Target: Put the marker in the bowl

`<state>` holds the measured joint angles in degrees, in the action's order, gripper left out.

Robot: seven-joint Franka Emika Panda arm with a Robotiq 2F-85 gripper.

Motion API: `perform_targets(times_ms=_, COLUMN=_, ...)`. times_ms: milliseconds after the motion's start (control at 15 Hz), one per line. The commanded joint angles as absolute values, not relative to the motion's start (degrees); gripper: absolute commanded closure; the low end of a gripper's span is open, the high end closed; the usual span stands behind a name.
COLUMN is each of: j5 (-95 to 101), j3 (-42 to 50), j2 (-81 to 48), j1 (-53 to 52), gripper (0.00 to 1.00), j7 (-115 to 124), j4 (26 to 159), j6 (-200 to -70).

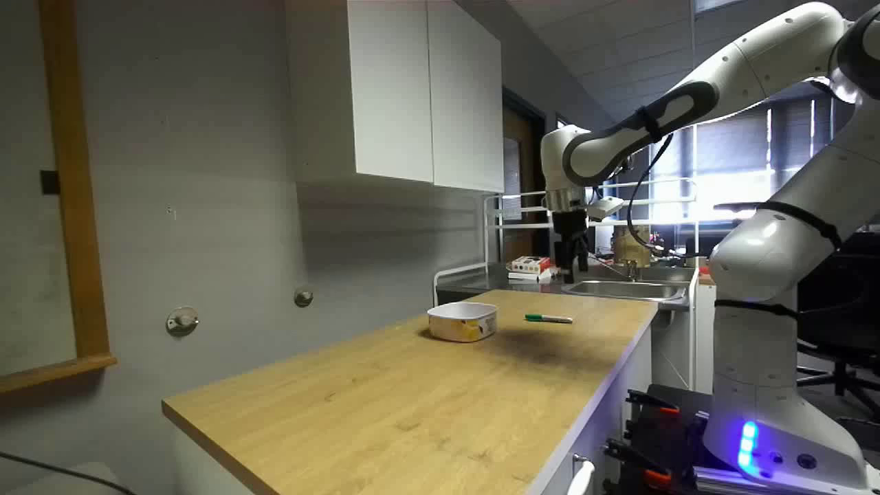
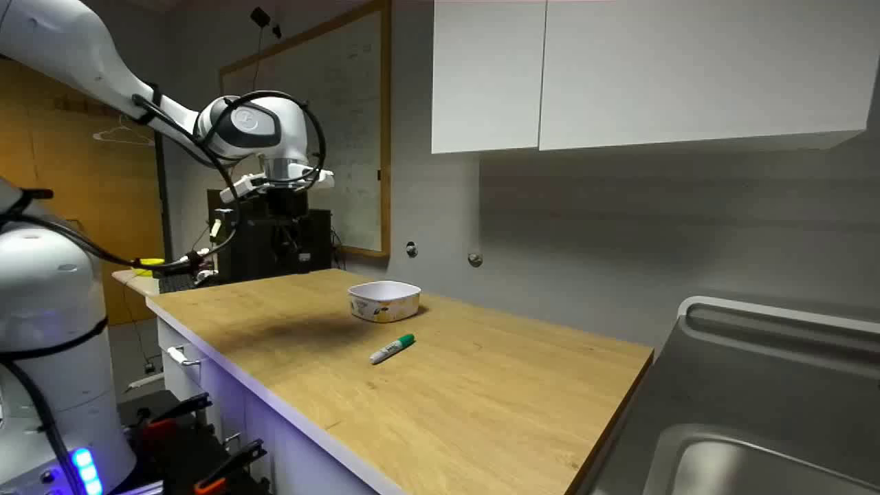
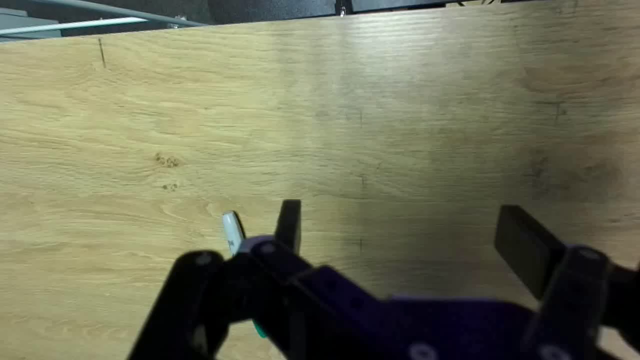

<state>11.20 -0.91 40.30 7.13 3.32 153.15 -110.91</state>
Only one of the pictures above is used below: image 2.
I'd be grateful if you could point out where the orange black clamp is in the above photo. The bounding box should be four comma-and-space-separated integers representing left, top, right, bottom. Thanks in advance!
136, 391, 214, 446
189, 436, 269, 495

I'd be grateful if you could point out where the wide white cabinet door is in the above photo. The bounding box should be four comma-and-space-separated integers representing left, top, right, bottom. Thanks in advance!
536, 0, 880, 155

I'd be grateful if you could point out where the orange wooden door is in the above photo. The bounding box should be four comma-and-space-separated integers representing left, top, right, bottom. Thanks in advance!
0, 57, 169, 329

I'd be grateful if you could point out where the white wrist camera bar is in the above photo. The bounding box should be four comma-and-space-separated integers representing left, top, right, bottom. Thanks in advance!
217, 167, 339, 205

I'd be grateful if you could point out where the silver drawer handle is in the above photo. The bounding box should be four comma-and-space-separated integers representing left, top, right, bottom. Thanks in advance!
162, 340, 202, 370

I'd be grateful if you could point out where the narrow white cabinet door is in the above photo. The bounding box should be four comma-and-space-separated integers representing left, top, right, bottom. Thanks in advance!
429, 0, 550, 156

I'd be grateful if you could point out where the green capped white marker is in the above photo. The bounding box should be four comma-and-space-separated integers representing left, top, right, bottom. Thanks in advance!
368, 329, 419, 368

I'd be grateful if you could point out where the white paper bowl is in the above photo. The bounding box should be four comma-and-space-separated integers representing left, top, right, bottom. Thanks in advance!
346, 278, 427, 324

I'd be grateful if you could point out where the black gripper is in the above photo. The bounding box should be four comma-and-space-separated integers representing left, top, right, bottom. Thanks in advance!
257, 188, 314, 226

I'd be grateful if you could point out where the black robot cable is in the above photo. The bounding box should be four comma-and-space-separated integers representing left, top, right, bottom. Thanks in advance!
0, 87, 330, 278

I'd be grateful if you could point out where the white counter base cabinet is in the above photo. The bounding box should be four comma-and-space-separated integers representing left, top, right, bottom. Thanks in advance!
149, 311, 398, 495

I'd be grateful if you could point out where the wood framed whiteboard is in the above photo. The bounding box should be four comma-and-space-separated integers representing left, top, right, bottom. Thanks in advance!
217, 0, 396, 265

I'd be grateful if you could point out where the black ceiling fixture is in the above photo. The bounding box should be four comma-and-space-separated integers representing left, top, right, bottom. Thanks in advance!
248, 6, 286, 40

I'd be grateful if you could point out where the stainless steel sink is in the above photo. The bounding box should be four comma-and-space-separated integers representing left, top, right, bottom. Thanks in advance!
576, 291, 880, 495

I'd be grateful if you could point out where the black box machine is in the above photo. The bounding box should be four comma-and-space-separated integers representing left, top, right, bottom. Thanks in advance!
203, 188, 335, 282

